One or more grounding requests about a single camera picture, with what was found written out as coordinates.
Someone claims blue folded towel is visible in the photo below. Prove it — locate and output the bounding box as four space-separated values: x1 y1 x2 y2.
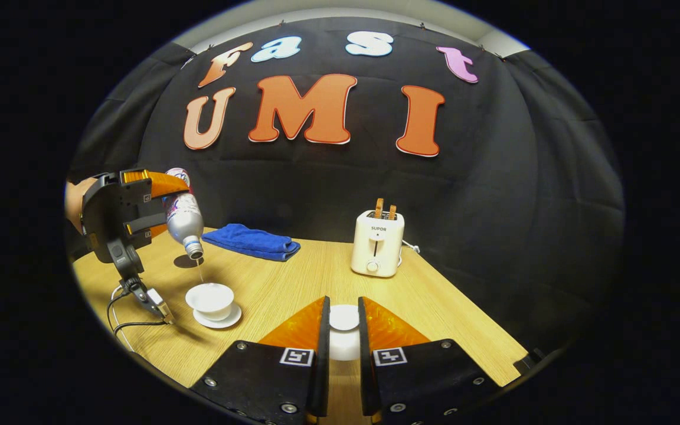
201 223 301 262

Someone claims white toaster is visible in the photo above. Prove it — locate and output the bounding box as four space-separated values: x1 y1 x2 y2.
351 210 406 278

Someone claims white saucer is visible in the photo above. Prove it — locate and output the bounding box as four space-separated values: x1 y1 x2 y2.
192 302 243 329

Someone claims silver water bottle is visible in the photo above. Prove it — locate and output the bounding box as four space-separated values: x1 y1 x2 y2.
163 168 205 260

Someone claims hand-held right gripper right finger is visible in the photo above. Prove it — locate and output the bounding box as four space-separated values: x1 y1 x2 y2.
358 295 503 425

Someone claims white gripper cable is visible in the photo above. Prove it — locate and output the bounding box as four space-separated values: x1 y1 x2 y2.
110 283 140 354

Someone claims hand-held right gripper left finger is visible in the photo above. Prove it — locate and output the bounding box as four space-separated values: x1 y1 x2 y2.
191 295 332 425

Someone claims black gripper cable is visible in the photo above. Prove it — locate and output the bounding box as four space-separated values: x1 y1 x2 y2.
107 288 168 338

